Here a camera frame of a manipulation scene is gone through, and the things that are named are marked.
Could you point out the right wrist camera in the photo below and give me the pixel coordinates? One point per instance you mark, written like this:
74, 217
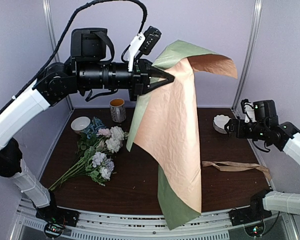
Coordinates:
260, 111

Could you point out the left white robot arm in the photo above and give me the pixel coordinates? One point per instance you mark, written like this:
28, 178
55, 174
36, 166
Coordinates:
86, 69

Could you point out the white scalloped bowl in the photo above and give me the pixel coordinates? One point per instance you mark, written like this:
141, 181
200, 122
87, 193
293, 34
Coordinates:
219, 122

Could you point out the lavender hydrangea stem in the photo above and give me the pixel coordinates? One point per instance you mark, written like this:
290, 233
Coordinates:
94, 164

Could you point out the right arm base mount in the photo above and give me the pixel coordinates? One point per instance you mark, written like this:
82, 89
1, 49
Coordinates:
253, 221

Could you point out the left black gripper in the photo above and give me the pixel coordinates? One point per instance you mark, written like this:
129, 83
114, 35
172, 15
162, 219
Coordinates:
141, 80

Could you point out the patterned mug yellow inside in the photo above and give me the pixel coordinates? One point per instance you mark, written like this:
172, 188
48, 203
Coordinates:
117, 110

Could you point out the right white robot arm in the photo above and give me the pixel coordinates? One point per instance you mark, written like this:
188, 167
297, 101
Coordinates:
286, 138

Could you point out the left aluminium frame post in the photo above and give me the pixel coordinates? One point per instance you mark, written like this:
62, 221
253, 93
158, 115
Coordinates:
52, 38

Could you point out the aluminium frame post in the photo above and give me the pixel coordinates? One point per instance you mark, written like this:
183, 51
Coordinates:
254, 30
52, 38

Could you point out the front aluminium rail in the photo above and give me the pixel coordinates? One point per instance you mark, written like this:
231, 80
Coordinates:
215, 225

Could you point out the white rose stem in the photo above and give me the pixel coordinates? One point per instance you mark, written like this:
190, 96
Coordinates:
115, 142

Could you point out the pink rose stem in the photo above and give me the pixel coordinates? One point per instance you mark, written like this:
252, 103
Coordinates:
100, 145

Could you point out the green and peach wrapping paper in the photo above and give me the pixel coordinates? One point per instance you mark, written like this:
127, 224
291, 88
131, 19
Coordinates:
165, 125

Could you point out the beige ribbon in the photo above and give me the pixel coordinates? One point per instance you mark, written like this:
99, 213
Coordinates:
230, 166

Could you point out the blue hydrangea stem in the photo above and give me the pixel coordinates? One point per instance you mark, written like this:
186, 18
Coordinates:
93, 127

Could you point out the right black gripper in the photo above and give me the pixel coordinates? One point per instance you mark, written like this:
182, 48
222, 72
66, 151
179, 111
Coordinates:
240, 134

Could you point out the small white round bowl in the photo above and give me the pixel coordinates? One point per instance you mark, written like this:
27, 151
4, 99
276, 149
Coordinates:
80, 123

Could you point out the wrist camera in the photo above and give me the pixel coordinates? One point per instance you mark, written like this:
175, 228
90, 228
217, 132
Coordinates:
260, 111
141, 44

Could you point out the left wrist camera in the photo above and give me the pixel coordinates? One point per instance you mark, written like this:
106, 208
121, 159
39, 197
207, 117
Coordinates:
141, 44

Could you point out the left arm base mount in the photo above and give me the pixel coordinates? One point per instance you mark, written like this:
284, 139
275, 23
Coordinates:
57, 220

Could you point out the right aluminium frame post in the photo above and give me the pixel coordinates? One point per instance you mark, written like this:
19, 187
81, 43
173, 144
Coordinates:
254, 30

